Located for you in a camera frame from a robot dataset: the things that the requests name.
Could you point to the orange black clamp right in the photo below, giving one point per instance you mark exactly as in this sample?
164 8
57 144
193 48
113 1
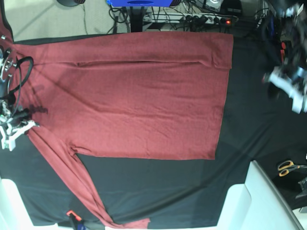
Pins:
283 51

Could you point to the white table frame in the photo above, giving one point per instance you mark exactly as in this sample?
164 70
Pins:
13 214
256 204

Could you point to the red long-sleeve T-shirt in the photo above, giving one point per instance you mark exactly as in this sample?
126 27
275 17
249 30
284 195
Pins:
147 95

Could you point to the white right table frame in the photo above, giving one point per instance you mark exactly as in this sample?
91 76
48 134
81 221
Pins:
256 204

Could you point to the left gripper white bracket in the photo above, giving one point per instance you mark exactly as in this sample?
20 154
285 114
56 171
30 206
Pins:
293 83

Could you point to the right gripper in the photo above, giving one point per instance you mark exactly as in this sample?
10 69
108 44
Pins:
13 125

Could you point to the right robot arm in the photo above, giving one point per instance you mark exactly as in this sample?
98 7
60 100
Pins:
8 67

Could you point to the blue plastic bin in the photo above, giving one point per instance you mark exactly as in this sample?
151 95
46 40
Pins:
143 3

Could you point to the orange blue clamp bottom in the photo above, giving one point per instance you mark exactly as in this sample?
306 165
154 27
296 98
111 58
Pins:
76 221

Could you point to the white left table frame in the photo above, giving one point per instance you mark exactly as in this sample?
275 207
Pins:
13 214

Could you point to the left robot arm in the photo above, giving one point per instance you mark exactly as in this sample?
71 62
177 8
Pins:
284 33

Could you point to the black camera stand post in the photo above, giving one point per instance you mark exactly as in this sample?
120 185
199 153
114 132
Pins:
136 15

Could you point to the white power strip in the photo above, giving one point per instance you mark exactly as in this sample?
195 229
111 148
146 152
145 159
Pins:
202 18

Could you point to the black table cloth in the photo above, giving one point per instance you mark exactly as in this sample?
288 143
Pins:
178 193

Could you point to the yellow-handled scissors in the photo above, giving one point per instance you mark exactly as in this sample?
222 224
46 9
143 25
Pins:
288 166

